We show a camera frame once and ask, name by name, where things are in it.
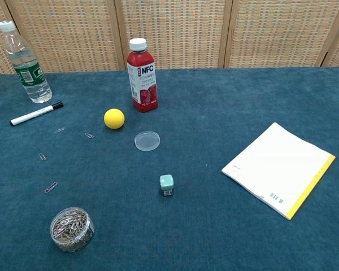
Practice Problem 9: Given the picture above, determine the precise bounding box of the blue felt table cover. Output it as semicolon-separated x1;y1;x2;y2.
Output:
0;67;339;271

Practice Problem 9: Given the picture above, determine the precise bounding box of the clear round plastic lid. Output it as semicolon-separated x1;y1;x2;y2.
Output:
134;130;161;152

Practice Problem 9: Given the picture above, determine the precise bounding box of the white notebook yellow spine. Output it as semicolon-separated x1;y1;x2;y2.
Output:
221;121;336;221

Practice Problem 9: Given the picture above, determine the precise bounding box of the yellow ball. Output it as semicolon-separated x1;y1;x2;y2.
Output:
103;108;125;130

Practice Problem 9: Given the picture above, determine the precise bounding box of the white marker black cap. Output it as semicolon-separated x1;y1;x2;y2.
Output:
10;101;65;126

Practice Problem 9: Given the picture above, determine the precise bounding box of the clear water bottle green label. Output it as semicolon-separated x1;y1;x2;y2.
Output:
0;20;53;104

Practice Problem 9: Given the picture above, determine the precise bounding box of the clear tub of paperclips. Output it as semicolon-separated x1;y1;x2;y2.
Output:
49;207;95;253

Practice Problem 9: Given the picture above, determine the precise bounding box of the red NFC juice bottle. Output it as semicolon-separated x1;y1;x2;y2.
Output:
126;37;159;113

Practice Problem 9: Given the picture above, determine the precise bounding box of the small teal cube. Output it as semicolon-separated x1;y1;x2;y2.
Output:
159;174;175;198

